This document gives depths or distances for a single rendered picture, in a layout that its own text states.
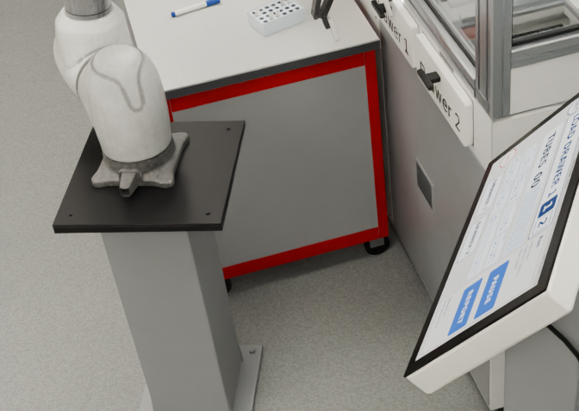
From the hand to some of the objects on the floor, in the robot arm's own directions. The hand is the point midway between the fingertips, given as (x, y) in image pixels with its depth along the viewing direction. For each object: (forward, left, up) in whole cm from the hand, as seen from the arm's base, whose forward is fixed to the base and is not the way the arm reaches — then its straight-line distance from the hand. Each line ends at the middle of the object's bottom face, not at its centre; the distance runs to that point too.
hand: (361, 22), depth 248 cm
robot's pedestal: (-45, -34, -91) cm, 107 cm away
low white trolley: (-36, +34, -90) cm, 102 cm away
